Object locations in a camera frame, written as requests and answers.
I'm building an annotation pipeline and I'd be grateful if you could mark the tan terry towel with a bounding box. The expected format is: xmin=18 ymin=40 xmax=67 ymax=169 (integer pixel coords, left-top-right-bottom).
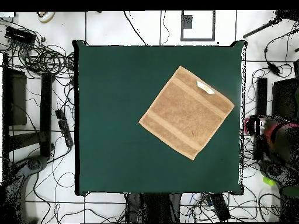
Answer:
xmin=138 ymin=65 xmax=235 ymax=161

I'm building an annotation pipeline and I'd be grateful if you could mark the dark green table cloth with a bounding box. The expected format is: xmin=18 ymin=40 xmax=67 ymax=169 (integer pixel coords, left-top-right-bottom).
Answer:
xmin=72 ymin=40 xmax=248 ymax=196

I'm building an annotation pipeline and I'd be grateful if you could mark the black power strip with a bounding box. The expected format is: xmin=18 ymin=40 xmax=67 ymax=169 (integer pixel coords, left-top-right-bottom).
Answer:
xmin=55 ymin=108 xmax=74 ymax=148

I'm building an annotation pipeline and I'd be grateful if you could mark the black metal stand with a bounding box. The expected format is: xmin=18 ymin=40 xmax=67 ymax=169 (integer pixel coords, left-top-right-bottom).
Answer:
xmin=2 ymin=52 xmax=55 ymax=159
xmin=253 ymin=76 xmax=299 ymax=162

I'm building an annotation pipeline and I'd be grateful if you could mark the black rectangular floor box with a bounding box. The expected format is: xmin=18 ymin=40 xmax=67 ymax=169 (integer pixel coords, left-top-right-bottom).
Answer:
xmin=210 ymin=193 xmax=231 ymax=221

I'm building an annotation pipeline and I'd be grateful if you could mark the dark grey stand base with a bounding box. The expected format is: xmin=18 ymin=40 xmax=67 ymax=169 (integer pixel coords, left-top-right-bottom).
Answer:
xmin=258 ymin=159 xmax=298 ymax=187
xmin=4 ymin=155 xmax=50 ymax=223

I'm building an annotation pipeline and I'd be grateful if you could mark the small bright green object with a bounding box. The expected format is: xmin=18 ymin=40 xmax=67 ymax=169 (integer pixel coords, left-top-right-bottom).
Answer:
xmin=262 ymin=176 xmax=276 ymax=187

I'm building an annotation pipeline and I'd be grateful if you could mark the black power adapter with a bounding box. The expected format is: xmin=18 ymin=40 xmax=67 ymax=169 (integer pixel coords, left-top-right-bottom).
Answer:
xmin=267 ymin=61 xmax=281 ymax=76

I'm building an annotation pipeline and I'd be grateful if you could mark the black tripod pole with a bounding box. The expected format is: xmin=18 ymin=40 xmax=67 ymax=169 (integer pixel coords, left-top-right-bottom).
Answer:
xmin=242 ymin=10 xmax=299 ymax=39

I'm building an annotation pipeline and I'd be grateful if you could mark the person's white shoe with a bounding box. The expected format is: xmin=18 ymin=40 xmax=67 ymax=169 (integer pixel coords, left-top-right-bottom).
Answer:
xmin=37 ymin=11 xmax=56 ymax=23

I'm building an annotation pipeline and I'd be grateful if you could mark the thin black floor cable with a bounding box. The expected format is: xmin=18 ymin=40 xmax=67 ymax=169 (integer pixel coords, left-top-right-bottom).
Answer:
xmin=159 ymin=10 xmax=171 ymax=46

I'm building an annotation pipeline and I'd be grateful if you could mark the grey square floor frame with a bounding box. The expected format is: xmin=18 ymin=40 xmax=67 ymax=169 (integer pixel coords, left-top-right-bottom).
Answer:
xmin=180 ymin=10 xmax=216 ymax=42

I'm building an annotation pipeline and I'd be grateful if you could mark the black cable tangle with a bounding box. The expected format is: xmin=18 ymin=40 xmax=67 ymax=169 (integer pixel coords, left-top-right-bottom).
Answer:
xmin=0 ymin=18 xmax=75 ymax=81
xmin=242 ymin=62 xmax=295 ymax=115

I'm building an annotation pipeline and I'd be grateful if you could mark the black network switch box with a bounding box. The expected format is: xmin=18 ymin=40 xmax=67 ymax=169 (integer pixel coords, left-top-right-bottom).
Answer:
xmin=5 ymin=26 xmax=37 ymax=46

